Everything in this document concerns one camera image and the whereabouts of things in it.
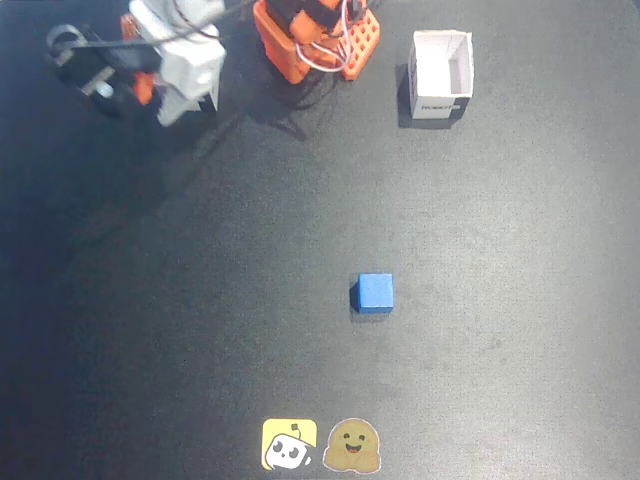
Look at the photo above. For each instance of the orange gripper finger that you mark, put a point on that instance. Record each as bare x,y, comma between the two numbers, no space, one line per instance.
142,87

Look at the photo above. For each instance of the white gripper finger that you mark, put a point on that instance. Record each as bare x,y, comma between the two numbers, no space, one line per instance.
172,110

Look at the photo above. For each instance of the blue wooden cube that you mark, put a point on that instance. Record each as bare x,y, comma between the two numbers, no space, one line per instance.
376,291

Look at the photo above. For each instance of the orange robot base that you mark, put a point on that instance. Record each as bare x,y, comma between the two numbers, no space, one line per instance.
280,50

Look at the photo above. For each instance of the yellow robot face sticker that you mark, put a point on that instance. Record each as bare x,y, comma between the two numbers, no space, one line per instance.
289,444

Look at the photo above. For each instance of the hugging face emoji sticker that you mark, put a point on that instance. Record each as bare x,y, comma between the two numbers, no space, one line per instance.
352,445

